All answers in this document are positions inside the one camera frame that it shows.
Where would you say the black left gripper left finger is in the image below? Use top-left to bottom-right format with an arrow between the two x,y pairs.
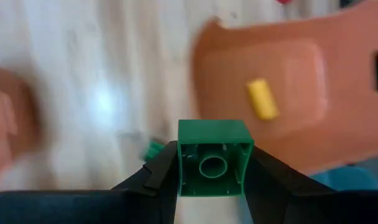
0,140 -> 179,224

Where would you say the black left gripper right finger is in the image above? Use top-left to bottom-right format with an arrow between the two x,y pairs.
243,146 -> 378,224

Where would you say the small green toy brick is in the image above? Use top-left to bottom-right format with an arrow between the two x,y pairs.
177,119 -> 256,197
143,139 -> 165,162

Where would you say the blue plastic bin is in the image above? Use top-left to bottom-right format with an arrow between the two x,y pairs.
310,164 -> 378,191

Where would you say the yellow cylinder block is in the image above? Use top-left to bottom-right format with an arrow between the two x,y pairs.
245,78 -> 280,121

